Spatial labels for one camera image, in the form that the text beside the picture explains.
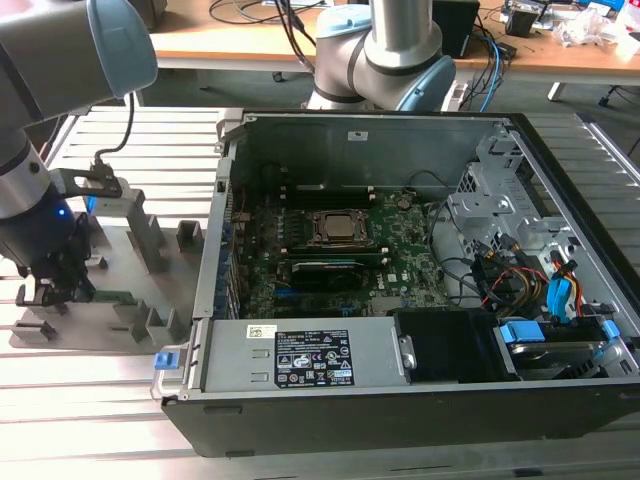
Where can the black graphics card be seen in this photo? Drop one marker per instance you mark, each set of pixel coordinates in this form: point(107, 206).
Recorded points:
point(327, 275)

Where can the open black PC case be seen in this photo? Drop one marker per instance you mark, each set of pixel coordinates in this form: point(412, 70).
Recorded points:
point(350, 425)

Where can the silver CPU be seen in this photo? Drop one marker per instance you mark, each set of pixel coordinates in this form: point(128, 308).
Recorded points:
point(345, 225)

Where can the clear plastic wrap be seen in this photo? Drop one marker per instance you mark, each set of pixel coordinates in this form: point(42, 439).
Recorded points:
point(590, 25)

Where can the black plastic shroud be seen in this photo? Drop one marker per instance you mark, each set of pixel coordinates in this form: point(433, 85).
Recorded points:
point(445, 345)

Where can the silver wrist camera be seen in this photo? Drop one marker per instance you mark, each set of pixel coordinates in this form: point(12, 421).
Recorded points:
point(120, 202)

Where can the white label sticker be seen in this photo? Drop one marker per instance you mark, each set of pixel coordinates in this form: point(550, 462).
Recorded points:
point(358, 135)

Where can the white power strip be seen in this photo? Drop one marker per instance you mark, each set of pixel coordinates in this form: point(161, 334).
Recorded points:
point(456, 95)

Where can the green motherboard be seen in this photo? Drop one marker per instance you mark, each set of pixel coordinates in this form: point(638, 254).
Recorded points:
point(415, 240)

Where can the silver metal drive cage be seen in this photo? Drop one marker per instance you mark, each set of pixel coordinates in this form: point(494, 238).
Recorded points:
point(480, 205)

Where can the grey parts rack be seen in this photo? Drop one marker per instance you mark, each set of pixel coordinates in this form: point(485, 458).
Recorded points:
point(125, 330)

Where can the green RAM stick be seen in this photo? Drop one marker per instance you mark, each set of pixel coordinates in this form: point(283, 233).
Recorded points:
point(340, 259)
point(117, 298)

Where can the silver coin battery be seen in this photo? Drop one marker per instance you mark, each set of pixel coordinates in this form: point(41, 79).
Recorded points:
point(405, 203)

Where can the grey power supply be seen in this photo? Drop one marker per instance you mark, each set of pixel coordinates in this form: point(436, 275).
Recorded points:
point(240, 360)

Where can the blue case latch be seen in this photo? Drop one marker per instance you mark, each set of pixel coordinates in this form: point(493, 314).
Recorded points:
point(166, 361)

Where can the small black device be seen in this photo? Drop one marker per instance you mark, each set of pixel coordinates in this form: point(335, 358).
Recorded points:
point(522, 21)

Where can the wooden desk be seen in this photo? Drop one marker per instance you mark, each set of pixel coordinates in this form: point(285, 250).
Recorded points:
point(225, 47)

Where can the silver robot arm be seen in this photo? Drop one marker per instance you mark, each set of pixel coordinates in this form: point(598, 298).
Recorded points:
point(50, 50)

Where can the hard disk in blue carrier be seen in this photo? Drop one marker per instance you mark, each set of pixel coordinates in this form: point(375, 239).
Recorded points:
point(520, 332)

